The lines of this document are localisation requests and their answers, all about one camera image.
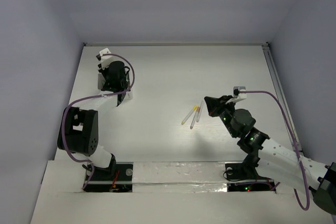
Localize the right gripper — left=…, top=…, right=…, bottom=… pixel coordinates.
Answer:
left=204, top=95, right=237, bottom=138

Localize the orange banded white marker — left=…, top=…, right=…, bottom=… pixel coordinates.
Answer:
left=196, top=100, right=204, bottom=122

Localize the pink white marker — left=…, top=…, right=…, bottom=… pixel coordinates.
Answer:
left=190, top=107, right=198, bottom=130

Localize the yellow marker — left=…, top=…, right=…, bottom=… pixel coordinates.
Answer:
left=181, top=106, right=197, bottom=125

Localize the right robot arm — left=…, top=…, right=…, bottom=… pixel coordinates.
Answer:
left=204, top=95, right=335, bottom=215

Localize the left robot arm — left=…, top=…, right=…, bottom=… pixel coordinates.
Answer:
left=57, top=60, right=135, bottom=179

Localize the white divided container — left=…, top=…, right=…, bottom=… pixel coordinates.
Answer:
left=97, top=73, right=133, bottom=100

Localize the white foam front board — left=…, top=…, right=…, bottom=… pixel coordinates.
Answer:
left=31, top=160, right=332, bottom=223

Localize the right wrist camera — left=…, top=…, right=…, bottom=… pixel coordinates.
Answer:
left=226, top=86, right=247, bottom=103

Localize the aluminium side rail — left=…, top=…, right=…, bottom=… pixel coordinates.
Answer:
left=261, top=44, right=304, bottom=155

